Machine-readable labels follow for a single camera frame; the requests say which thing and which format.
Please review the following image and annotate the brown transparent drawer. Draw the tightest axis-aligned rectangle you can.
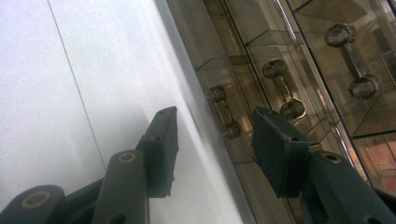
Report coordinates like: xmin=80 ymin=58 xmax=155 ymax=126
xmin=167 ymin=0 xmax=300 ymax=224

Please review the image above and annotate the brown transparent drawer box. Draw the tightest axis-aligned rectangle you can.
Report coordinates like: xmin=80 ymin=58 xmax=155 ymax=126
xmin=166 ymin=0 xmax=396 ymax=224

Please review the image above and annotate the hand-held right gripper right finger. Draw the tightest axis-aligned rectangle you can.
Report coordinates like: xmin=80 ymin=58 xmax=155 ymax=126
xmin=250 ymin=105 xmax=396 ymax=224

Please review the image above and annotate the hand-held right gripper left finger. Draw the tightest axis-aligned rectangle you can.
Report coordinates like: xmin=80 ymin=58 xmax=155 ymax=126
xmin=92 ymin=105 xmax=180 ymax=224

